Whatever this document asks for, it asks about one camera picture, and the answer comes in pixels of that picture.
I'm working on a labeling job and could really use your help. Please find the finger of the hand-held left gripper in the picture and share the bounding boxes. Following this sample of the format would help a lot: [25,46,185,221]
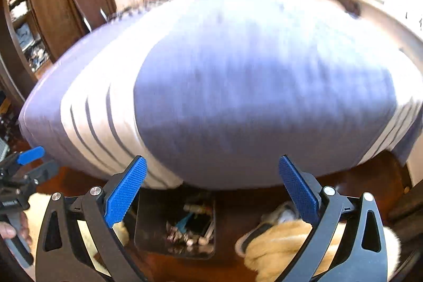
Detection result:
[15,160,60,191]
[0,146,46,172]

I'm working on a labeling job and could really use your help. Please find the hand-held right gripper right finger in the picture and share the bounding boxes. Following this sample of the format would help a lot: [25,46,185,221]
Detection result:
[274,155,389,282]

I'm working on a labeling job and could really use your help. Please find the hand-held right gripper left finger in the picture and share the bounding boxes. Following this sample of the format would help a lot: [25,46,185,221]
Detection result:
[35,155,149,282]

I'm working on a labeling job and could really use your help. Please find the black plastic bin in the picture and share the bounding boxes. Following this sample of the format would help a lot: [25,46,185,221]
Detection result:
[134,186,219,260]

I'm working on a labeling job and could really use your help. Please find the person's left hand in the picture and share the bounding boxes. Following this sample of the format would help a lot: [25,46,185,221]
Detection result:
[0,212,34,247]

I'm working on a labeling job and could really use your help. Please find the white grey slipper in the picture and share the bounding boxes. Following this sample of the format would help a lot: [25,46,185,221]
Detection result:
[235,202,298,258]

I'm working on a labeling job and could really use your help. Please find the teal snack packet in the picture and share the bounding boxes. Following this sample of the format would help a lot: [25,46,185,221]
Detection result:
[177,214,196,232]

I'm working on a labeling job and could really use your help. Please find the blue white striped pillow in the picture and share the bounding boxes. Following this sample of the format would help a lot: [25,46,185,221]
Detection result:
[18,0,423,191]

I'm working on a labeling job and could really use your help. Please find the folded grey clothes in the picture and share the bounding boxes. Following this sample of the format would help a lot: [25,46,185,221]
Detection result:
[14,22,43,52]

